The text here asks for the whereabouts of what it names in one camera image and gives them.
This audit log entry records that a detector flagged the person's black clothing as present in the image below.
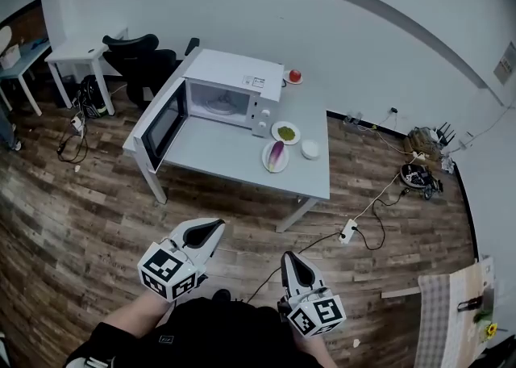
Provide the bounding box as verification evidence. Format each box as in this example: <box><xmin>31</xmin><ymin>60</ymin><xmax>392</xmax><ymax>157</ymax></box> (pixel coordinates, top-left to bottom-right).
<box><xmin>63</xmin><ymin>296</ymin><xmax>326</xmax><ymax>368</ymax></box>

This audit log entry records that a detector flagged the grey table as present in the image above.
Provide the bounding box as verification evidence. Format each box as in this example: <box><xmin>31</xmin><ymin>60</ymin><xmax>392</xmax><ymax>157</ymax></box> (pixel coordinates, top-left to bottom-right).
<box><xmin>122</xmin><ymin>75</ymin><xmax>332</xmax><ymax>234</ymax></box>

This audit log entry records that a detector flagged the black helmet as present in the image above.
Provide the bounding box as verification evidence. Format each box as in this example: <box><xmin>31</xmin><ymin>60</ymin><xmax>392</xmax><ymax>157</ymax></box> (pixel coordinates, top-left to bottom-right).
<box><xmin>400</xmin><ymin>163</ymin><xmax>435</xmax><ymax>190</ymax></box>

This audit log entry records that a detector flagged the long white power strip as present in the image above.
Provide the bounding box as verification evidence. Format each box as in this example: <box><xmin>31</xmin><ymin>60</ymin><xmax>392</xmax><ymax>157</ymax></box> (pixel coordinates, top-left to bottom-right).
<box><xmin>338</xmin><ymin>218</ymin><xmax>360</xmax><ymax>245</ymax></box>

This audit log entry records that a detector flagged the white plate with green food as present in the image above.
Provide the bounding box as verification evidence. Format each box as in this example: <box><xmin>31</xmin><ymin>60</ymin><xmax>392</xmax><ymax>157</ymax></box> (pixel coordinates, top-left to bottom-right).
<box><xmin>270</xmin><ymin>120</ymin><xmax>302</xmax><ymax>146</ymax></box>

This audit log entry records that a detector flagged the person's left forearm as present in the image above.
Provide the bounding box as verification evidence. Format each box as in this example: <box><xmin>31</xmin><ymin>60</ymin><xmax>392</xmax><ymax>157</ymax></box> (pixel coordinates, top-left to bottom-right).
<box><xmin>102</xmin><ymin>288</ymin><xmax>175</xmax><ymax>340</ymax></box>

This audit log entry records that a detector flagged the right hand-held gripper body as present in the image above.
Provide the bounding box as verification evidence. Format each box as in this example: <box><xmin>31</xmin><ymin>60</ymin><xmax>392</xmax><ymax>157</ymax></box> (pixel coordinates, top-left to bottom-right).
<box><xmin>277</xmin><ymin>250</ymin><xmax>348</xmax><ymax>339</ymax></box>

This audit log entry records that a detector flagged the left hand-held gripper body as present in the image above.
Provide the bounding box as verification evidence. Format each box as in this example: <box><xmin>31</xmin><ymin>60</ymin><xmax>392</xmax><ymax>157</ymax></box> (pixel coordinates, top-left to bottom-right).
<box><xmin>136</xmin><ymin>218</ymin><xmax>227</xmax><ymax>303</ymax></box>

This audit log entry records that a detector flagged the grey wall sign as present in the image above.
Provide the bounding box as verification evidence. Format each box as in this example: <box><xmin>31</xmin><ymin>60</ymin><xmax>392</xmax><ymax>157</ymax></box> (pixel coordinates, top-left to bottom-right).
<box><xmin>493</xmin><ymin>40</ymin><xmax>516</xmax><ymax>86</ymax></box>

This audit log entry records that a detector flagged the white bowl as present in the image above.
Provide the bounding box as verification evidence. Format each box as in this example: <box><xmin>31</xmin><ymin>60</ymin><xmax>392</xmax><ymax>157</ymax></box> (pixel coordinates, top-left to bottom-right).
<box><xmin>300</xmin><ymin>139</ymin><xmax>322</xmax><ymax>161</ymax></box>

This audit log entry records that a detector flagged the white desk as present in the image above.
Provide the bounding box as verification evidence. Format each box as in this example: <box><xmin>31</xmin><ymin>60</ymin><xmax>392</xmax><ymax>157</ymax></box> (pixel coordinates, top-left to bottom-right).
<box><xmin>44</xmin><ymin>27</ymin><xmax>130</xmax><ymax>117</ymax></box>

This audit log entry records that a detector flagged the black router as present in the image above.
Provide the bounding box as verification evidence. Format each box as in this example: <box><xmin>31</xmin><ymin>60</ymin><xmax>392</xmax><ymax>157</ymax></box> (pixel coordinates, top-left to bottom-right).
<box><xmin>436</xmin><ymin>121</ymin><xmax>457</xmax><ymax>148</ymax></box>

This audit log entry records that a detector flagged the table with checkered cloth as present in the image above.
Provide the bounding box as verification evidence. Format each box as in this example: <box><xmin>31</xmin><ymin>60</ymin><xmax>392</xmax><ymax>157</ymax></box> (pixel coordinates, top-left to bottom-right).
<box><xmin>414</xmin><ymin>254</ymin><xmax>497</xmax><ymax>368</ymax></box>

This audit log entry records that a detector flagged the white box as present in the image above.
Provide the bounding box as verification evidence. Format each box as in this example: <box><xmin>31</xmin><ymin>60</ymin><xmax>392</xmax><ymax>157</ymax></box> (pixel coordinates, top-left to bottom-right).
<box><xmin>0</xmin><ymin>44</ymin><xmax>22</xmax><ymax>70</ymax></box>

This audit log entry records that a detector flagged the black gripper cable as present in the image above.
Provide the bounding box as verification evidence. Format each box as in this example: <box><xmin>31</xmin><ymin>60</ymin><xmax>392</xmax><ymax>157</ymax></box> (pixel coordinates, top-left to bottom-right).
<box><xmin>245</xmin><ymin>231</ymin><xmax>344</xmax><ymax>303</ymax></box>

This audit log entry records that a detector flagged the person's right forearm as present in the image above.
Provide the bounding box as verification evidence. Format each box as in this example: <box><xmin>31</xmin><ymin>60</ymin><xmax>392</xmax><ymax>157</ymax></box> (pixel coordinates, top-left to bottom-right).
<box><xmin>293</xmin><ymin>332</ymin><xmax>336</xmax><ymax>368</ymax></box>

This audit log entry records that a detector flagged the white power cable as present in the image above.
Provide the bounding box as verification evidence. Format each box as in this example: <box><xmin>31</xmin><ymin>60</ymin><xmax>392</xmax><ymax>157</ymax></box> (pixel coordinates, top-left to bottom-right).
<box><xmin>352</xmin><ymin>151</ymin><xmax>427</xmax><ymax>225</ymax></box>

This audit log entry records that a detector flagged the white oval plate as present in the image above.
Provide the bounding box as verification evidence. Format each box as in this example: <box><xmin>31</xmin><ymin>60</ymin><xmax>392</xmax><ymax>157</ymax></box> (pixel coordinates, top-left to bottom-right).
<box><xmin>261</xmin><ymin>140</ymin><xmax>291</xmax><ymax>174</ymax></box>

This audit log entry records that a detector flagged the black office chair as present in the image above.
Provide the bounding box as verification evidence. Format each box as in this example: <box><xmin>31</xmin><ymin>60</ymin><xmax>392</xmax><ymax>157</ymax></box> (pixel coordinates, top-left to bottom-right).
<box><xmin>101</xmin><ymin>33</ymin><xmax>201</xmax><ymax>110</ymax></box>

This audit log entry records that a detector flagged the blue-topped desk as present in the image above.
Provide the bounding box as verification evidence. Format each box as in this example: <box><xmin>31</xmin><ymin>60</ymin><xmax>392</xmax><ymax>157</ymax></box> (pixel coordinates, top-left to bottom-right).
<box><xmin>0</xmin><ymin>38</ymin><xmax>52</xmax><ymax>118</ymax></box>

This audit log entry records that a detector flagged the wooden plank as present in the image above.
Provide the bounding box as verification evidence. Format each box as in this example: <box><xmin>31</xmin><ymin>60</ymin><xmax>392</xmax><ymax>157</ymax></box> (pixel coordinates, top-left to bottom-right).
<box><xmin>380</xmin><ymin>286</ymin><xmax>422</xmax><ymax>300</ymax></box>

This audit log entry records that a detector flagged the white microwave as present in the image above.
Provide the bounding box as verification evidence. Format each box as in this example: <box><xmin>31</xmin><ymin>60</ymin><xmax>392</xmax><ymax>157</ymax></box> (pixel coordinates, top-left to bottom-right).
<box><xmin>132</xmin><ymin>48</ymin><xmax>285</xmax><ymax>174</ymax></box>

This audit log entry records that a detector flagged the black floor cable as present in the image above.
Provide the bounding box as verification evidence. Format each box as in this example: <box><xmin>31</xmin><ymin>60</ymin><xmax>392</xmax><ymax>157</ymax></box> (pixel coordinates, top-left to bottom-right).
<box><xmin>351</xmin><ymin>187</ymin><xmax>409</xmax><ymax>251</ymax></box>

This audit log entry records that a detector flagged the purple eggplant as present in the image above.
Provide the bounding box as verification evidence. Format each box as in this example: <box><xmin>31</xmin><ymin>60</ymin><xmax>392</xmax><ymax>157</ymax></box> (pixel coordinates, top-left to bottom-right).
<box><xmin>267</xmin><ymin>140</ymin><xmax>286</xmax><ymax>173</ymax></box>

